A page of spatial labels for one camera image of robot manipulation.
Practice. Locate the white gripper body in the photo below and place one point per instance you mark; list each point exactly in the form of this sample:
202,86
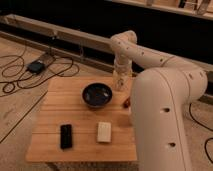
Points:
121,78

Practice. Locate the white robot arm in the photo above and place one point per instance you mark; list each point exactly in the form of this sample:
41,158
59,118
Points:
158,93

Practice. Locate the small brown bottle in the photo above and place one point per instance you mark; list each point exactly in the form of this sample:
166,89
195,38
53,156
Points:
127,103

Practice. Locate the dark ceramic bowl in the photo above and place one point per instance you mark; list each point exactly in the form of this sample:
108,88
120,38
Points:
97,95

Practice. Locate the long wooden beam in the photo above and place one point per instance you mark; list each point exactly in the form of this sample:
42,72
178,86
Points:
39,28

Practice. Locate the white rectangular block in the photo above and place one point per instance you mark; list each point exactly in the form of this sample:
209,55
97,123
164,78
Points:
104,132

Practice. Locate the wooden table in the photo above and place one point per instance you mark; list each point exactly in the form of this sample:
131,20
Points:
64,105

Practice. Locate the black rectangular remote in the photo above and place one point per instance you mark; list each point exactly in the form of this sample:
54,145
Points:
65,136

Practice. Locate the black power adapter box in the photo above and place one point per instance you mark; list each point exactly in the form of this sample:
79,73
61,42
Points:
35,67

